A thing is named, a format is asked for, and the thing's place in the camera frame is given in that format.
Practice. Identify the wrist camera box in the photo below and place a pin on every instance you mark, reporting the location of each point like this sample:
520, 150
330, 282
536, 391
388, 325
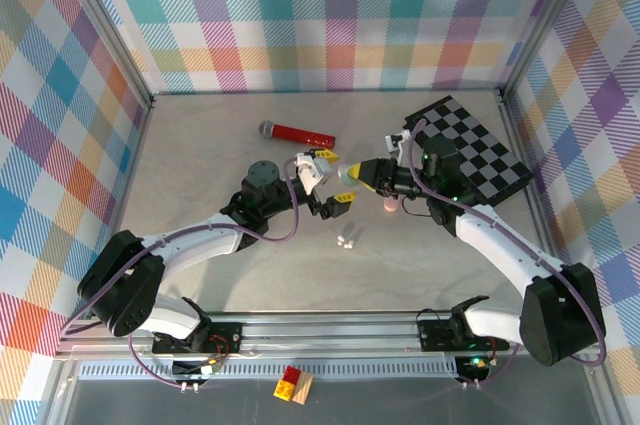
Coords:
312, 172
397, 141

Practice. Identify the wooden block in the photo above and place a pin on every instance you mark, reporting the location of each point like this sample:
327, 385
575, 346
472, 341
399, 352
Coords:
304, 390

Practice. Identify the slotted vent strip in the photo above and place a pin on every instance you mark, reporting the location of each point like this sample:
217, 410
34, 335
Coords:
350, 371

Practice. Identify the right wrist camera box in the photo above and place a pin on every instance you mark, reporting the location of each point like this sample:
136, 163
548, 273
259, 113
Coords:
397, 141

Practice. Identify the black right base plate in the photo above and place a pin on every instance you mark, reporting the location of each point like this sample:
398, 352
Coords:
435, 335

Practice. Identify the aluminium front rail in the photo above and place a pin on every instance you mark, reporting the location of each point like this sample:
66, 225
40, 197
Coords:
325, 335

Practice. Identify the pink charging case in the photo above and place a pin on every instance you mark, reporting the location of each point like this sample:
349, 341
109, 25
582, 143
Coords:
391, 206

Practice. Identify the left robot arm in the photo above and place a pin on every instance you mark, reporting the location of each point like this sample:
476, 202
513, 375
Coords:
200, 240

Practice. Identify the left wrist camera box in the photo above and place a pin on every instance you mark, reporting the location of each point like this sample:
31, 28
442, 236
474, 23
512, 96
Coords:
312, 172

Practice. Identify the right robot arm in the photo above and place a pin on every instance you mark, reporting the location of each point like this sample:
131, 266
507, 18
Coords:
500, 250

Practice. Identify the red toy microphone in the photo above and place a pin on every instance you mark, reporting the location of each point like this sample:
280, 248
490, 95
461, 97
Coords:
300, 135

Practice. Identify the aluminium frame post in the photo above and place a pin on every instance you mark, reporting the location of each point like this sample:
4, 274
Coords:
111, 30
539, 20

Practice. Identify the red yellow toy brick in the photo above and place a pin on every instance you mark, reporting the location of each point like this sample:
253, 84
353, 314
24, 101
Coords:
289, 377

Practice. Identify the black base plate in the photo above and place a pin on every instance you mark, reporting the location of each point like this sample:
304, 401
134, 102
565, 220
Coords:
225, 332
435, 335

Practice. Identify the green charging case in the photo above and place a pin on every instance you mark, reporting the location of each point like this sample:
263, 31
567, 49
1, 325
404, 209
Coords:
345, 180

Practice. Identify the right controller board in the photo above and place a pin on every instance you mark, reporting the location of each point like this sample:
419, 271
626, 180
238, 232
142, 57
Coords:
472, 370

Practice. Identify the black grey chessboard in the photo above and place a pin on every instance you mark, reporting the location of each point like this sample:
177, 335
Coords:
475, 130

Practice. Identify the left controller board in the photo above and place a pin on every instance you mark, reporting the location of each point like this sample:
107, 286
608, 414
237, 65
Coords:
190, 370

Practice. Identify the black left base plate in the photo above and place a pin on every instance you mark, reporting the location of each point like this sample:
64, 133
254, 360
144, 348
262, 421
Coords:
225, 332

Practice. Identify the controller board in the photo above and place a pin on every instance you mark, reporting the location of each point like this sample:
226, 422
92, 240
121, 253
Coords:
190, 370
472, 370

